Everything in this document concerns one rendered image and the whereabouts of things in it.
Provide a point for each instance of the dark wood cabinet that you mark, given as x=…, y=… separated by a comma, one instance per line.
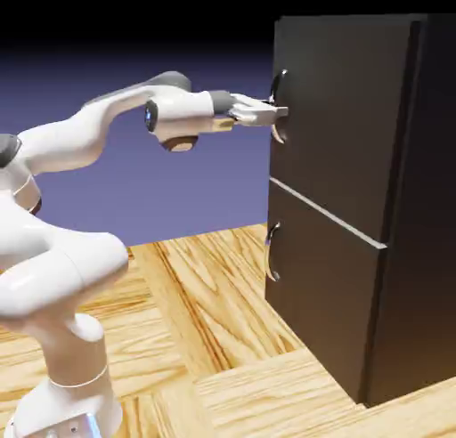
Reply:
x=409, y=210

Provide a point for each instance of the small dark cabinet door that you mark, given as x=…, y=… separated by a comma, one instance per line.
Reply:
x=320, y=285

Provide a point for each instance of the large dark cabinet door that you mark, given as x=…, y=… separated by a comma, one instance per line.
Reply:
x=342, y=124

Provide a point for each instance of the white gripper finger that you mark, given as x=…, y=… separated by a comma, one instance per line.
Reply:
x=281, y=111

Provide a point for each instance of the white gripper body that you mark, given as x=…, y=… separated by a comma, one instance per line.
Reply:
x=254, y=112

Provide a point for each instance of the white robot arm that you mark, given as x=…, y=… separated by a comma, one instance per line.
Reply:
x=57, y=274

